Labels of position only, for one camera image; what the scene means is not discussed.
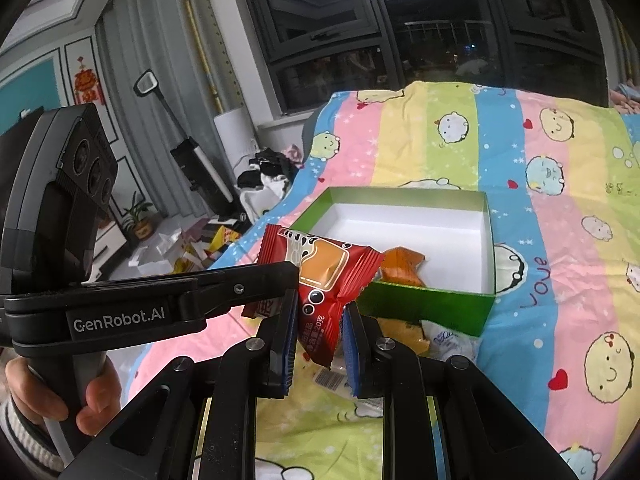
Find pink cloth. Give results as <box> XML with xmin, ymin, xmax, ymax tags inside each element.
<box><xmin>609</xmin><ymin>79</ymin><xmax>640</xmax><ymax>114</ymax></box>

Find white blue-print snack packet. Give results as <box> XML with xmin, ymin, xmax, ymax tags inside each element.
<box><xmin>422</xmin><ymin>320</ymin><xmax>484</xmax><ymax>362</ymax></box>

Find white barcode snack packet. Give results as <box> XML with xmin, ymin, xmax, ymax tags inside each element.
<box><xmin>312</xmin><ymin>355</ymin><xmax>386</xmax><ymax>413</ymax></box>

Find orange snack packet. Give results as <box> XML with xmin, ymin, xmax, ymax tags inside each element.
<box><xmin>377</xmin><ymin>246</ymin><xmax>429</xmax><ymax>289</ymax></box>

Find upright vacuum cleaner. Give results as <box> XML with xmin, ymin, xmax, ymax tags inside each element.
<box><xmin>132</xmin><ymin>70</ymin><xmax>251</xmax><ymax>224</ymax></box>

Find yellow pipe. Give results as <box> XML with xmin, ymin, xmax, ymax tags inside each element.
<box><xmin>181</xmin><ymin>0</ymin><xmax>224</xmax><ymax>112</ymax></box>

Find person's left forearm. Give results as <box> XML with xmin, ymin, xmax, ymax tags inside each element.
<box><xmin>0</xmin><ymin>392</ymin><xmax>63</xmax><ymax>478</ymax></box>

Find white cylinder appliance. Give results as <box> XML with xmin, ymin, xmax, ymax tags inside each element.
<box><xmin>214</xmin><ymin>107</ymin><xmax>254</xmax><ymax>163</ymax></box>

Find yellow snack packet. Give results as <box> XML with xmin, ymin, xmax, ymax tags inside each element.
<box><xmin>375</xmin><ymin>317</ymin><xmax>431</xmax><ymax>359</ymax></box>

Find green cardboard box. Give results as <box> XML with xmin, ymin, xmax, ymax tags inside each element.
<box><xmin>287</xmin><ymin>186</ymin><xmax>497</xmax><ymax>337</ymax></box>

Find striped cartoon printed blanket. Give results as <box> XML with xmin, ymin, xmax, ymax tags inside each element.
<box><xmin>125</xmin><ymin>79</ymin><xmax>640</xmax><ymax>480</ymax></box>

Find potted plant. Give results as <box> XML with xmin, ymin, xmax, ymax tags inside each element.
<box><xmin>122</xmin><ymin>192</ymin><xmax>157</xmax><ymax>241</ymax></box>

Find white crumpled paper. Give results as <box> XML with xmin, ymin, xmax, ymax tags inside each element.
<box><xmin>127</xmin><ymin>229</ymin><xmax>184</xmax><ymax>269</ymax></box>

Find dark framed window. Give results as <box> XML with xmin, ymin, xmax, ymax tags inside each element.
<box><xmin>234</xmin><ymin>0</ymin><xmax>617</xmax><ymax>112</ymax></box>

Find black and white clothes pile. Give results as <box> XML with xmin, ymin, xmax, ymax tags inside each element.
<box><xmin>235</xmin><ymin>147</ymin><xmax>304</xmax><ymax>212</ymax></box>

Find colourful packages on floor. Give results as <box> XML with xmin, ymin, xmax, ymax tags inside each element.
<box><xmin>170</xmin><ymin>220</ymin><xmax>247</xmax><ymax>273</ymax></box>

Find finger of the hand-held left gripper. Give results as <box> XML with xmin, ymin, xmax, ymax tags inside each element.
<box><xmin>180</xmin><ymin>261</ymin><xmax>302</xmax><ymax>328</ymax></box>

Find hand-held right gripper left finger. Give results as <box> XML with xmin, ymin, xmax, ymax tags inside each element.
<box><xmin>60</xmin><ymin>287</ymin><xmax>301</xmax><ymax>480</ymax></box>

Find grey curtain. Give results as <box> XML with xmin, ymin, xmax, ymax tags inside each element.
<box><xmin>94</xmin><ymin>0</ymin><xmax>281</xmax><ymax>223</ymax></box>

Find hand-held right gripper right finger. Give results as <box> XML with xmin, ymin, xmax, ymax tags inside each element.
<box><xmin>342</xmin><ymin>302</ymin><xmax>582</xmax><ymax>480</ymax></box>

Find red snack packet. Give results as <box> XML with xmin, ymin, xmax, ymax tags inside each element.
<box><xmin>241</xmin><ymin>224</ymin><xmax>385</xmax><ymax>370</ymax></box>

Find person's left hand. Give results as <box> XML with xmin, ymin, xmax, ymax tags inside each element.
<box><xmin>4</xmin><ymin>352</ymin><xmax>124</xmax><ymax>437</ymax></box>

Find red wall ornament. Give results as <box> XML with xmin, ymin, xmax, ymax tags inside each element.
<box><xmin>73</xmin><ymin>57</ymin><xmax>105</xmax><ymax>106</ymax></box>

